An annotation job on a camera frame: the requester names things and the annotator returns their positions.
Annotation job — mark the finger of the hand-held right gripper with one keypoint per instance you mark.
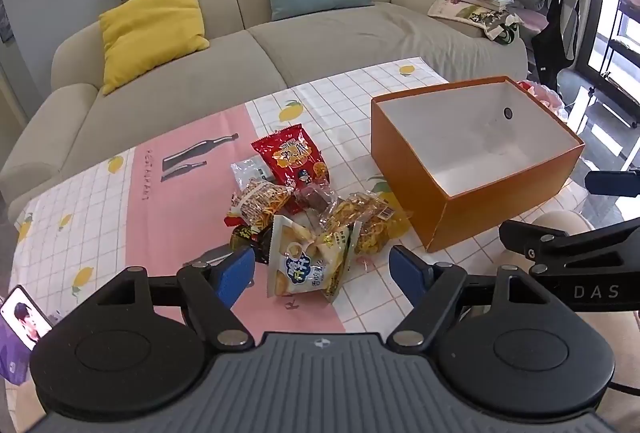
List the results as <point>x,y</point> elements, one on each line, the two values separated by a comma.
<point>612,183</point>
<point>530,240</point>

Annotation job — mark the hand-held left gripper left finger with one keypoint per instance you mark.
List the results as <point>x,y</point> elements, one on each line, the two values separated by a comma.
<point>237,270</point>

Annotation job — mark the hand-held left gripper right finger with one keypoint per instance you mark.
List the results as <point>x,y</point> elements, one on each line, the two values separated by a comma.
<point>406,270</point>

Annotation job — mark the black and gold snack packet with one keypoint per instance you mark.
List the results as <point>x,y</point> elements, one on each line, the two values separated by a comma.
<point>244,237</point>

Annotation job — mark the orange cardboard box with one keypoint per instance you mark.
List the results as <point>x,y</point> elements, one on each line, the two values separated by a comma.
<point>500,218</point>

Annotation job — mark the clear packet of yellow crisps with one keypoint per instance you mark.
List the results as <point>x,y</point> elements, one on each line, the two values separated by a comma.
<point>370,228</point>

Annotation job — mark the white and yellow chip packet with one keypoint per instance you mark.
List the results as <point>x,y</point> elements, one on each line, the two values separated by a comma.
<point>300,263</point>

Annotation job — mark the orange striped snack packet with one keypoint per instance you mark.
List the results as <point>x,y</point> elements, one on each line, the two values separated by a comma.
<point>260,205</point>

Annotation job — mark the grey packet of white balls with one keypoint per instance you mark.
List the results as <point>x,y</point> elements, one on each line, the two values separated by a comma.
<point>247,173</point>

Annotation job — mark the clear packet of brown sweets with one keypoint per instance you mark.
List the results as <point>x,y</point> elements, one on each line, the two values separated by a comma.
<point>312,198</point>

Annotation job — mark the red snack packet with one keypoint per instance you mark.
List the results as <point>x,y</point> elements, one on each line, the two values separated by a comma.
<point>290,158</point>

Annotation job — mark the pink and white checked tablecloth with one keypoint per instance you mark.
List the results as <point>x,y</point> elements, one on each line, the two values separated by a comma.
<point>190,193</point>

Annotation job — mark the pink crumpled bag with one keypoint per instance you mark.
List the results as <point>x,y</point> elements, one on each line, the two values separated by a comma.
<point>545,98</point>

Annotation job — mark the black metal rack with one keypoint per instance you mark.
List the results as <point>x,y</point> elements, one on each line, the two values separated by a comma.
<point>617,63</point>

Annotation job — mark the black hanging garment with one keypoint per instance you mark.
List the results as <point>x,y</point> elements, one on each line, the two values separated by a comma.
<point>555,38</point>

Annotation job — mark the green and white bag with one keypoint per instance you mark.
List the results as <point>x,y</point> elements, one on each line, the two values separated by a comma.
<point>506,30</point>

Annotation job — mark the smartphone with lit screen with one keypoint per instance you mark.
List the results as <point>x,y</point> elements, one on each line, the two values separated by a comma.
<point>22,318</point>

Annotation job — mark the stack of books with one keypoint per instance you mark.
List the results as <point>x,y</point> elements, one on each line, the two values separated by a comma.
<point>475,0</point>

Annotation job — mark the beige sofa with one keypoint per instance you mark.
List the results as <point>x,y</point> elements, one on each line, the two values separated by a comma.
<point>350,38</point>

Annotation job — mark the purple box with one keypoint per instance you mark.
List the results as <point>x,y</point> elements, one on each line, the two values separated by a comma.
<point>12,363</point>

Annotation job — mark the yellow cushion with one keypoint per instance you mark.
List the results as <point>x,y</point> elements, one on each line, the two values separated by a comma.
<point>150,33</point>

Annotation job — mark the dark framed wall picture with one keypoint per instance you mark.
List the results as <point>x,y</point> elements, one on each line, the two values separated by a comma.
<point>5,20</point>

